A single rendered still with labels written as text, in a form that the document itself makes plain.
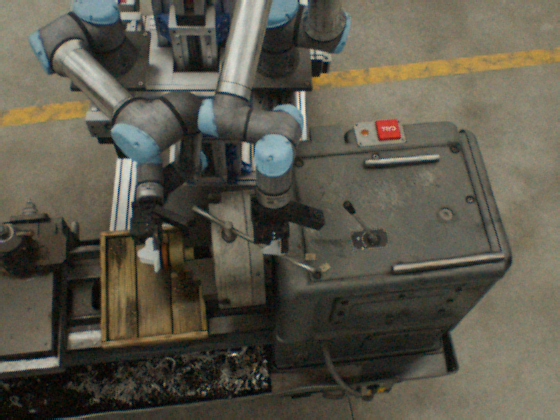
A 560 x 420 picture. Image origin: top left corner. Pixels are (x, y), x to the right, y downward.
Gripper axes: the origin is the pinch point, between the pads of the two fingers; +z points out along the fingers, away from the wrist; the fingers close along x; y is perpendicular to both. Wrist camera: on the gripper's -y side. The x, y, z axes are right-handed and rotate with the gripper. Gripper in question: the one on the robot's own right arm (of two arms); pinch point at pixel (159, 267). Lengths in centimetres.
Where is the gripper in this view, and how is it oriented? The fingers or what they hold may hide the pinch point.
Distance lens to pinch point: 179.7
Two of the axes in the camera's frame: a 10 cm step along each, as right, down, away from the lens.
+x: 0.4, -4.5, -8.9
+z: 1.1, 8.9, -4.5
